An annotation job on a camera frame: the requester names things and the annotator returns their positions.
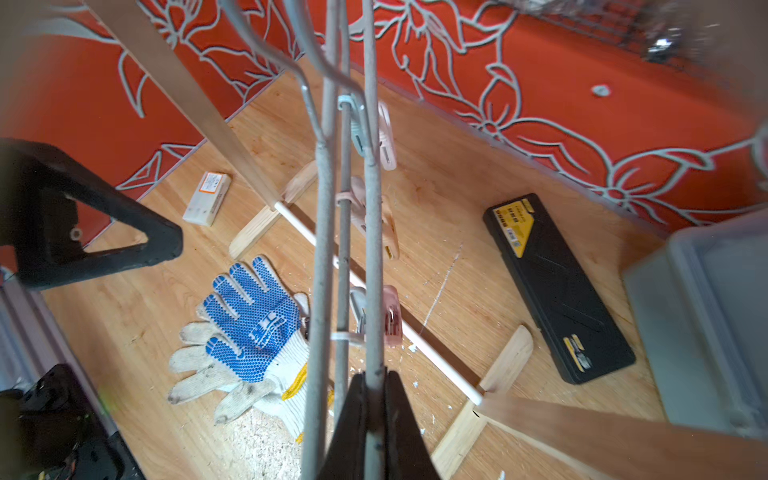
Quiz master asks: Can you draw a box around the grey plastic storage box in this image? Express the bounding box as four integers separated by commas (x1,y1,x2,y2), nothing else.
622,209,767,441

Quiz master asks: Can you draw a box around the black wire basket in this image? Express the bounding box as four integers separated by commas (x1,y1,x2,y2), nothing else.
506,0,722,65

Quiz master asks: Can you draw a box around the blue dotted glove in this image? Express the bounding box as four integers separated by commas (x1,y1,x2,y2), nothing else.
202,255,309,444

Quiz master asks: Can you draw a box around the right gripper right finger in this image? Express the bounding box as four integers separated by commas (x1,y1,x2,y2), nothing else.
384,371,440,480

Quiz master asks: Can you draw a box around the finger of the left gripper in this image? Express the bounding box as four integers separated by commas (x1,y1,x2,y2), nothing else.
1,139,183,290

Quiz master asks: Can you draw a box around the white clothespin clip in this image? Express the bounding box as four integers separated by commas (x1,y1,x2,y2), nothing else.
337,95,397,171

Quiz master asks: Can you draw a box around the grey clip hanger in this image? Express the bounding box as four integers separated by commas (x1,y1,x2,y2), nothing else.
218,0,388,480

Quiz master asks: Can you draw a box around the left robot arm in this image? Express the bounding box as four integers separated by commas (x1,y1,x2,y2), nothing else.
1,139,183,479

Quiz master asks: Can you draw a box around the wooden drying rack stand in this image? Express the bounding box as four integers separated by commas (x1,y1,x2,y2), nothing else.
83,1,767,479

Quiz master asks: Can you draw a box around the white cotton glove left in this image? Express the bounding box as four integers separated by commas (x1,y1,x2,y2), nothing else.
167,305,277,424

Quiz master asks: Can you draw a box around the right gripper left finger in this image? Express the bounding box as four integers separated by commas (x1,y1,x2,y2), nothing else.
316,373,368,480

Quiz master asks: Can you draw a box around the black tool case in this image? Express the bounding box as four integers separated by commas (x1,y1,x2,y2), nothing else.
483,193,636,385

